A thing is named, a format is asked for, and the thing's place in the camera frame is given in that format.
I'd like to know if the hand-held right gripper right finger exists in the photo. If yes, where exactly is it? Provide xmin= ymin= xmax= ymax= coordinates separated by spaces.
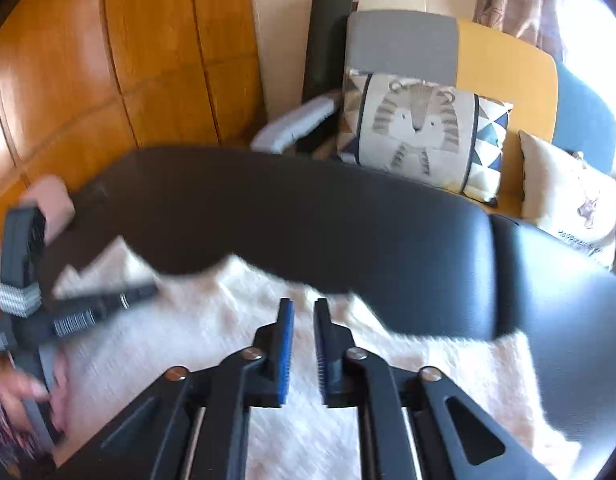
xmin=314 ymin=298 xmax=556 ymax=480

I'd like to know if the wooden wardrobe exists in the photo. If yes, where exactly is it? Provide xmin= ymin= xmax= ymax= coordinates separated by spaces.
xmin=0 ymin=0 xmax=269 ymax=241

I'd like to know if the folded pink cloth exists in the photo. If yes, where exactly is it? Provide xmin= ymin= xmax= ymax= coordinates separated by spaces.
xmin=0 ymin=175 xmax=76 ymax=271

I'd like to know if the cream knit sweater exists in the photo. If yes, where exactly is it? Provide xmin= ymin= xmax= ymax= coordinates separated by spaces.
xmin=53 ymin=237 xmax=584 ymax=480

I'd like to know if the grey yellow blue sofa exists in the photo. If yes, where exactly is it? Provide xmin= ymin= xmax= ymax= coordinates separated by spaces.
xmin=250 ymin=10 xmax=616 ymax=271

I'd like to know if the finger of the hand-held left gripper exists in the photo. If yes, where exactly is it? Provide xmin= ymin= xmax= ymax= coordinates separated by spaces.
xmin=50 ymin=282 xmax=159 ymax=338

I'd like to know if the deer print cushion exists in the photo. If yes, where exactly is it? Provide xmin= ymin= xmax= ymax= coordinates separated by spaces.
xmin=518 ymin=130 xmax=616 ymax=268

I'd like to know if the tiger print cushion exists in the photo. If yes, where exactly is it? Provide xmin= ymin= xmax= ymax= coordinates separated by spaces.
xmin=336 ymin=67 xmax=515 ymax=204

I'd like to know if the black rolled mat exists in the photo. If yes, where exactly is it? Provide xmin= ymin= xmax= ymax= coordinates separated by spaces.
xmin=301 ymin=0 xmax=356 ymax=106

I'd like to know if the person's left hand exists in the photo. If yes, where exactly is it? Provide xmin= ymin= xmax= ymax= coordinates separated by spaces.
xmin=8 ymin=355 xmax=71 ymax=433

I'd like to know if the pink patterned curtain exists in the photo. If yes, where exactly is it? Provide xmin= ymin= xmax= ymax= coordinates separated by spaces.
xmin=473 ymin=0 xmax=571 ymax=61

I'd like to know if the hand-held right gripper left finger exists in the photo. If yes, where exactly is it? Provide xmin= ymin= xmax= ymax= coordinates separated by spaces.
xmin=53 ymin=298 xmax=295 ymax=480

